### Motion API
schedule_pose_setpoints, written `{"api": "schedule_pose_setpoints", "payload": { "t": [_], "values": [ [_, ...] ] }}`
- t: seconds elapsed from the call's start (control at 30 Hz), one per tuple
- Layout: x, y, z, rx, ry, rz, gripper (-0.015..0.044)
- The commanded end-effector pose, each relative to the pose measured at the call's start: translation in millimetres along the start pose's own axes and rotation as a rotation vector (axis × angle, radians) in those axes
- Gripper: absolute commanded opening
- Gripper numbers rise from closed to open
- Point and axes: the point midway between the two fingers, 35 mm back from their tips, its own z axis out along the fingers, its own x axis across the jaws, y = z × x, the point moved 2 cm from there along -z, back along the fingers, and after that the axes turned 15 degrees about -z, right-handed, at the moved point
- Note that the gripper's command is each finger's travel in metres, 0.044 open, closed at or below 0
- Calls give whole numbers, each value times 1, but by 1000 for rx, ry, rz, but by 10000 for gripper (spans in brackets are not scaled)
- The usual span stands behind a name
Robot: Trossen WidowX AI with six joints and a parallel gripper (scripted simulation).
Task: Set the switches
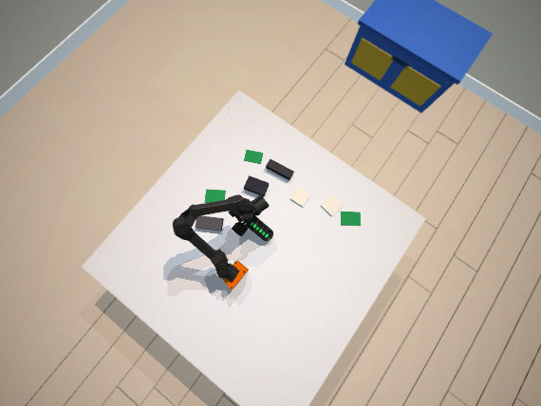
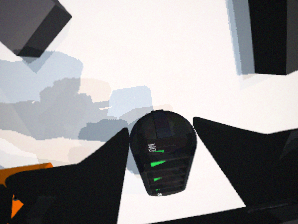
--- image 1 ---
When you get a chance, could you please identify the cream flat square tile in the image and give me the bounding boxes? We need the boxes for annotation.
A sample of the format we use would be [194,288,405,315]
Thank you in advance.
[321,195,343,216]

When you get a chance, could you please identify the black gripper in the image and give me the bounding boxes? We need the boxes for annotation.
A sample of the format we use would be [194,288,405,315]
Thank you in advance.
[232,212,260,236]

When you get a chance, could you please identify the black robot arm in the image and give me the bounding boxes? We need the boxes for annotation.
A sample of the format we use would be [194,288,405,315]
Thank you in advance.
[173,194,270,283]

